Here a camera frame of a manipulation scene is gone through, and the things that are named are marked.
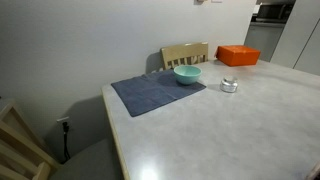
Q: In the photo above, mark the white wall power outlet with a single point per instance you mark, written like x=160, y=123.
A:
x=63, y=120

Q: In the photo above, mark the light wooden slatted chair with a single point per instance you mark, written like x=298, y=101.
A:
x=184, y=51
x=20, y=146

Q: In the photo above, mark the silver metal jar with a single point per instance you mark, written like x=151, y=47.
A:
x=229, y=87

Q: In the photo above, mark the black microwave oven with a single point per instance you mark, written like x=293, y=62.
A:
x=275, y=11

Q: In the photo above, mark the white tall cabinet doors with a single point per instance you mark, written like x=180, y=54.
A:
x=300, y=36

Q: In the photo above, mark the dark blue cloth mat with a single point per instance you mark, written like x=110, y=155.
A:
x=150, y=93

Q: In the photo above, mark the teal ceramic bowl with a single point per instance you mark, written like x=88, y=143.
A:
x=187, y=74

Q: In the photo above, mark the orange cardboard box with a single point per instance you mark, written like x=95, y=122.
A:
x=237, y=55

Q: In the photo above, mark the grey kitchen counter cabinet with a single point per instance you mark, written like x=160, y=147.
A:
x=265, y=40

